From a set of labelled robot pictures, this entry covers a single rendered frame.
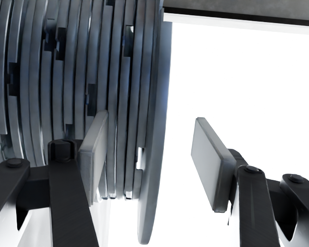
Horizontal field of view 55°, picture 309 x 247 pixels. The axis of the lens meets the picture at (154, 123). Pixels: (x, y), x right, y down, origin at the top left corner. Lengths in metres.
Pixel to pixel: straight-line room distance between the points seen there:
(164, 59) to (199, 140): 0.06
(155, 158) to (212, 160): 0.04
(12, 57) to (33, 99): 0.03
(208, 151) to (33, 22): 0.17
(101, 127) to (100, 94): 0.07
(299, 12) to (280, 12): 0.26
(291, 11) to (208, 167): 4.29
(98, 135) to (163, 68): 0.05
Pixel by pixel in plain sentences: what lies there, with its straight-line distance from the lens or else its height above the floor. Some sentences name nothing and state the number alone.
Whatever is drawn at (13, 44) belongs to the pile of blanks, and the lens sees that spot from 0.26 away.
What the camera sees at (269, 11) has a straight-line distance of 4.30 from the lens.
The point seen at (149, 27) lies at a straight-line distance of 0.25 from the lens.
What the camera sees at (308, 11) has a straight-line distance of 4.54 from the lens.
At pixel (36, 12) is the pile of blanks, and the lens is 0.26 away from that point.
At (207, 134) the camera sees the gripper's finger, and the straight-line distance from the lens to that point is 0.18.
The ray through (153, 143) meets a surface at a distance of 0.18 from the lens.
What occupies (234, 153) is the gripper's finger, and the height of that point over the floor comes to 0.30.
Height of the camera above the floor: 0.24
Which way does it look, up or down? 4 degrees up
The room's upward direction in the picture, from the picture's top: 94 degrees clockwise
